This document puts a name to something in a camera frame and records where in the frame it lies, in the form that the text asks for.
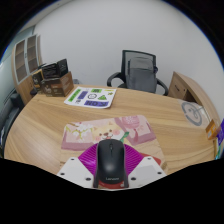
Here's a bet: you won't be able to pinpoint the brown cardboard box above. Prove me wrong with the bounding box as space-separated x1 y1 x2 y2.
205 119 221 141

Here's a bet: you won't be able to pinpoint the black box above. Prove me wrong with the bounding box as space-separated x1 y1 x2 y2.
40 58 70 80

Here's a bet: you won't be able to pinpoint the wooden shelf cabinet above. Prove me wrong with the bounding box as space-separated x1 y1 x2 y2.
11 33 44 106

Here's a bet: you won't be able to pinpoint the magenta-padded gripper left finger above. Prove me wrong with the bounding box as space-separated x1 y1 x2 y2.
56 143 99 188

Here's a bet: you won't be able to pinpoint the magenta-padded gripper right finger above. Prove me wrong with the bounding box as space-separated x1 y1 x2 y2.
123 143 167 188

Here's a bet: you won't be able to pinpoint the wooden side desk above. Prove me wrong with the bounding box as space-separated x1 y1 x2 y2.
167 70 221 125

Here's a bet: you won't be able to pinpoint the white green purple sticker sheet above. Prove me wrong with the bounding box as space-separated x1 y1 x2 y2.
63 86 118 110

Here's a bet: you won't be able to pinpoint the brown printed carton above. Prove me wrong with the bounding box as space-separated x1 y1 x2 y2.
40 71 75 98

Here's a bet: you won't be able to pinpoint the black computer mouse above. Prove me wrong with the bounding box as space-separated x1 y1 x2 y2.
92 138 130 190

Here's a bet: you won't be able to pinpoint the black mesh office chair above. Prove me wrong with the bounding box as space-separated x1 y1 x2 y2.
106 49 170 97

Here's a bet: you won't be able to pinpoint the black leather armchair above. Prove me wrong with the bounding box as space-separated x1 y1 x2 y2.
0 89 25 158

